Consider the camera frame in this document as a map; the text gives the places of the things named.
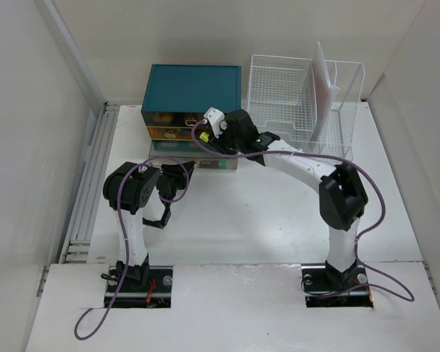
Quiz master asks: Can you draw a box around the teal drawer organizer box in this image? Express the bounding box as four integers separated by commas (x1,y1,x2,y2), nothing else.
141,64,241,169

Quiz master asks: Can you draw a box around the clear mesh zip pouch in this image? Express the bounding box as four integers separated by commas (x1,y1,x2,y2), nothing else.
310,42,340,142

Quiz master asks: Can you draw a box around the green black highlighter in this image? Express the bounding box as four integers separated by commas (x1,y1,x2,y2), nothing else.
198,159,231,169

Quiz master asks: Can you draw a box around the yellow black highlighter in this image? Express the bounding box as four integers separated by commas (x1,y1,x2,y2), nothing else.
199,132,210,144

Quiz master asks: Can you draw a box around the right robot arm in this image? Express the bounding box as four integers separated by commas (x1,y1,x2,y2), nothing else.
199,108,368,291

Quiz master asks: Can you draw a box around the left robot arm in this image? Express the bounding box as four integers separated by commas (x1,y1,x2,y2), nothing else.
103,161,196,291

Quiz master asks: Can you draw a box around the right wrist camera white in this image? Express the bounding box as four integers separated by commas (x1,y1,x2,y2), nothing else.
204,107,227,139

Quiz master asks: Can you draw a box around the white wire desk organizer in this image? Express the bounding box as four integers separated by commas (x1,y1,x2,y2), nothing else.
243,55,364,160

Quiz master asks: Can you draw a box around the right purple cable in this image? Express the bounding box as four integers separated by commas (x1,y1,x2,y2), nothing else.
191,119,416,302

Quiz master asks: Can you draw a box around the aluminium rail frame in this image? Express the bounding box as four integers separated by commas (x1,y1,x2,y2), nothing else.
56,103,120,264

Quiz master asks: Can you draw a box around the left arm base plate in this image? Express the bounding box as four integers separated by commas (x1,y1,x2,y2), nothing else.
111,266,174,309

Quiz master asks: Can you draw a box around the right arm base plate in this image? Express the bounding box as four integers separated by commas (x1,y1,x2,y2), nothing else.
301,263,373,308

